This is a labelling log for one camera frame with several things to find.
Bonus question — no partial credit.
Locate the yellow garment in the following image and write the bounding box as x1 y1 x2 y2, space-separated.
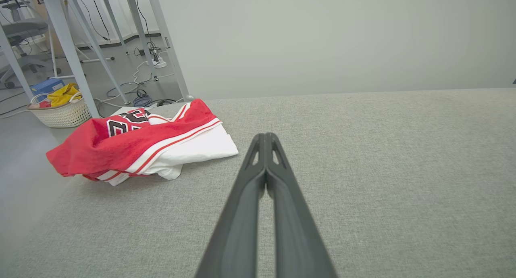
47 83 82 107

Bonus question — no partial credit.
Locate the brown cardboard box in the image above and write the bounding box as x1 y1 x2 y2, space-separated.
28 0 67 56

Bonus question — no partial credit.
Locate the white floor cable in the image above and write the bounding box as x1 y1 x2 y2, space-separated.
132 60 176 86

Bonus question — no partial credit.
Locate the red white Bulls jersey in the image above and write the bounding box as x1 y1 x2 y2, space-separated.
46 99 239 186

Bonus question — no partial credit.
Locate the blue box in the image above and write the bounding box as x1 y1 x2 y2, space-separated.
31 78 65 97

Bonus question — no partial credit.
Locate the grey office chair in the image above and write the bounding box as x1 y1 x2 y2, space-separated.
0 0 61 89

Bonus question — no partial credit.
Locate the black hanging cable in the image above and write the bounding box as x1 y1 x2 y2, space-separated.
75 0 110 42

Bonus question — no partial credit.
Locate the grey metal table leg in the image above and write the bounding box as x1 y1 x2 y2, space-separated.
0 23 36 103
39 0 100 118
122 0 159 82
98 0 129 56
60 0 130 105
144 0 195 102

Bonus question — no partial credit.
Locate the white woven laundry basket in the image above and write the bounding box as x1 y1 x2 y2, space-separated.
27 92 92 128

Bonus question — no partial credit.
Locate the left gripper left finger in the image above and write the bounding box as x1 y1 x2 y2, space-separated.
195 133 267 278

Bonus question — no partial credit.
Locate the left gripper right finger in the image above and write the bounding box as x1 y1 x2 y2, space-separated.
266 133 337 278

